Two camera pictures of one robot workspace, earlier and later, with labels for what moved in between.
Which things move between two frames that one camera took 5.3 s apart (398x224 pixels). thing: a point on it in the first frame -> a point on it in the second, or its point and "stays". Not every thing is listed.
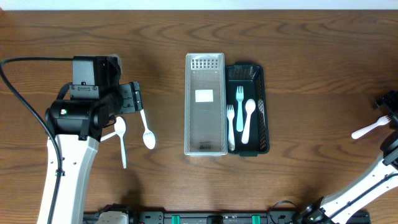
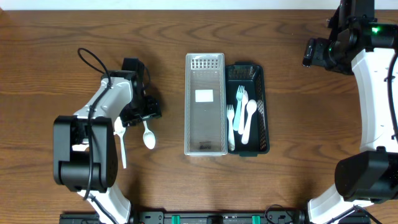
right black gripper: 388,101 -> 315,52
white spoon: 120,126 stays
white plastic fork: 230,112 stays
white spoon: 250,107 stays
